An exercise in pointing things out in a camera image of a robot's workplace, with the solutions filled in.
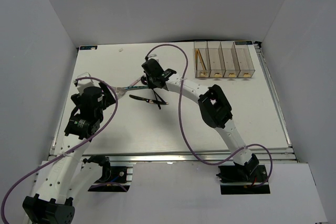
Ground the black knife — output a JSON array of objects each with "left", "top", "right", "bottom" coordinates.
[{"left": 129, "top": 94, "right": 168, "bottom": 105}]

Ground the orange chopstick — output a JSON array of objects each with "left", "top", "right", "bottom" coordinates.
[
  {"left": 195, "top": 48, "right": 199, "bottom": 72},
  {"left": 196, "top": 49, "right": 206, "bottom": 70}
]

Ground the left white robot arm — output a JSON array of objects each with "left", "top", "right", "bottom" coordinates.
[{"left": 23, "top": 81, "right": 116, "bottom": 223}]

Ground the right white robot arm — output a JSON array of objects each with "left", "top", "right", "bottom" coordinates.
[{"left": 142, "top": 58, "right": 259, "bottom": 182}]

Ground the clear container compartment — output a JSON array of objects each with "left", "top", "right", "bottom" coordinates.
[
  {"left": 220, "top": 41, "right": 240, "bottom": 78},
  {"left": 234, "top": 42, "right": 255, "bottom": 78},
  {"left": 194, "top": 41, "right": 211, "bottom": 78},
  {"left": 207, "top": 41, "right": 225, "bottom": 78}
]

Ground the left blue label sticker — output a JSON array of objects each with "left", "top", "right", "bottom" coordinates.
[{"left": 79, "top": 45, "right": 98, "bottom": 50}]

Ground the blue label sticker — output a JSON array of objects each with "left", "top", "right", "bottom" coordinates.
[
  {"left": 79, "top": 45, "right": 98, "bottom": 50},
  {"left": 235, "top": 40, "right": 253, "bottom": 46}
]

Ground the right blue label sticker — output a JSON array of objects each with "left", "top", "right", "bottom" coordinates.
[{"left": 235, "top": 40, "right": 253, "bottom": 46}]

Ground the green handled fork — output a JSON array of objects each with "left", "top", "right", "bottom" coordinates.
[{"left": 112, "top": 86, "right": 149, "bottom": 94}]

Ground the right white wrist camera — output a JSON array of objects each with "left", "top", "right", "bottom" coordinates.
[{"left": 145, "top": 54, "right": 159, "bottom": 62}]

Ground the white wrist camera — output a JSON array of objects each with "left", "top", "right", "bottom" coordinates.
[
  {"left": 145, "top": 54, "right": 159, "bottom": 62},
  {"left": 74, "top": 72, "right": 95, "bottom": 94}
]

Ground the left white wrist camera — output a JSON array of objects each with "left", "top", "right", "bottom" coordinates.
[{"left": 74, "top": 72, "right": 95, "bottom": 94}]

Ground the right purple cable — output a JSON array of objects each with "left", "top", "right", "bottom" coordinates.
[{"left": 144, "top": 44, "right": 274, "bottom": 188}]

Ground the purple cable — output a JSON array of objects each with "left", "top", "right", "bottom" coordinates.
[
  {"left": 1, "top": 77, "right": 119, "bottom": 223},
  {"left": 144, "top": 44, "right": 274, "bottom": 188}
]

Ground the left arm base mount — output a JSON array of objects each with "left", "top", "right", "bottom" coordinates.
[{"left": 83, "top": 155, "right": 130, "bottom": 193}]

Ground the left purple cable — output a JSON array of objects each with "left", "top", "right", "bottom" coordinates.
[{"left": 1, "top": 77, "right": 119, "bottom": 223}]

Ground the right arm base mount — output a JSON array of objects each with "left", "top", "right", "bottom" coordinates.
[{"left": 216, "top": 165, "right": 270, "bottom": 195}]

